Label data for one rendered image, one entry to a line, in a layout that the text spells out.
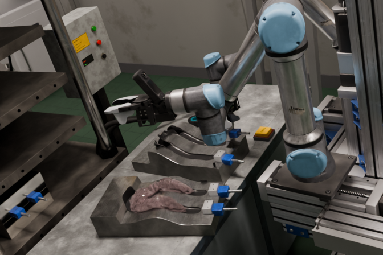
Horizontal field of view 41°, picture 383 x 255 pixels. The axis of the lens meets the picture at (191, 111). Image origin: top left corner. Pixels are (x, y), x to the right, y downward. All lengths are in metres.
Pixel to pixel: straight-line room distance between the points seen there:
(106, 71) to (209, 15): 2.13
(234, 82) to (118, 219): 0.80
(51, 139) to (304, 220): 1.28
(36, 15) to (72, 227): 3.96
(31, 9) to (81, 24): 3.26
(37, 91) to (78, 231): 0.67
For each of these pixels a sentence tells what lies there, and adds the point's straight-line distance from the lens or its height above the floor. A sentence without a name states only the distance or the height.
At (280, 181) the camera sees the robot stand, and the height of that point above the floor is 1.04.
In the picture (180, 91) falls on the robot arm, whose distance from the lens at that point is 1.51.
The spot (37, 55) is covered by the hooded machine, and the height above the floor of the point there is 0.47.
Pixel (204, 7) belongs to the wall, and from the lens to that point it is 4.79.
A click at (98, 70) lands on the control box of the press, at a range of 2.79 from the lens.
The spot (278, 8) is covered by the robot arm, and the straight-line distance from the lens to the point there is 1.33.
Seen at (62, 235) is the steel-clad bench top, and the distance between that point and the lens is 2.30.
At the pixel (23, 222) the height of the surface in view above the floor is 0.81.
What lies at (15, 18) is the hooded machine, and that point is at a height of 0.94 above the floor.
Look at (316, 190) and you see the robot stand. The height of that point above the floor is 1.04.
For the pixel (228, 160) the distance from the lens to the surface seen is 2.17.
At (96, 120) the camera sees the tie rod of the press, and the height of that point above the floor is 1.01.
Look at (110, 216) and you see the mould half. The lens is 2.08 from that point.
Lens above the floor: 2.10
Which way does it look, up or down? 27 degrees down
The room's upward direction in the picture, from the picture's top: 17 degrees counter-clockwise
